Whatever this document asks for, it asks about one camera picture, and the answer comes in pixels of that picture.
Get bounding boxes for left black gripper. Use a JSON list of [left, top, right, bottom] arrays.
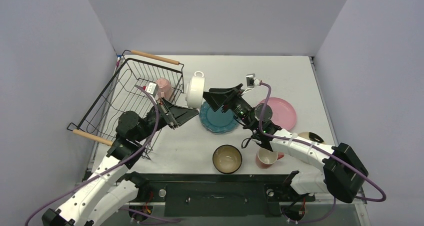
[[134, 97, 199, 142]]

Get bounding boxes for white cup with black rim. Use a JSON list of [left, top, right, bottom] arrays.
[[185, 71, 205, 109]]

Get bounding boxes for light pink mug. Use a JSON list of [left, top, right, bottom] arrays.
[[155, 78, 173, 101]]

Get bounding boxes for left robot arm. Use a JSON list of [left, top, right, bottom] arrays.
[[42, 98, 199, 225]]

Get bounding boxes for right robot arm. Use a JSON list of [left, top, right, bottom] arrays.
[[202, 85, 369, 203]]

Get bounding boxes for teal scalloped ceramic plate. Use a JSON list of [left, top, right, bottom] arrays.
[[199, 102, 239, 134]]

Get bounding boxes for black bowl cream inside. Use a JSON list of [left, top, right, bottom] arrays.
[[212, 144, 243, 174]]

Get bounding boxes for pink plastic plate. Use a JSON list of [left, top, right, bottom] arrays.
[[267, 97, 297, 131]]

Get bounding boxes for dark pink mug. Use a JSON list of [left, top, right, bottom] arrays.
[[255, 148, 285, 169]]

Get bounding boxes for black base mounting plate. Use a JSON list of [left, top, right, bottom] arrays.
[[117, 172, 303, 217]]

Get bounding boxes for cream and black small plate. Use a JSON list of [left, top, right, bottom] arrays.
[[298, 131, 325, 144]]

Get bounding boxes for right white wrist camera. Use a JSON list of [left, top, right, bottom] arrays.
[[243, 73, 262, 94]]

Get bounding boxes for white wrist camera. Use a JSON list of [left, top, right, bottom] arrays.
[[243, 73, 262, 94], [142, 82, 159, 97]]

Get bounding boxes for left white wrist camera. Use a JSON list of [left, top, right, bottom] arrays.
[[142, 82, 159, 97]]

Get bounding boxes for black wire dish rack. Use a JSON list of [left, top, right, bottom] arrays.
[[67, 50, 184, 141]]

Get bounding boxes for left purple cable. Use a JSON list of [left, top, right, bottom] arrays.
[[24, 85, 182, 226]]

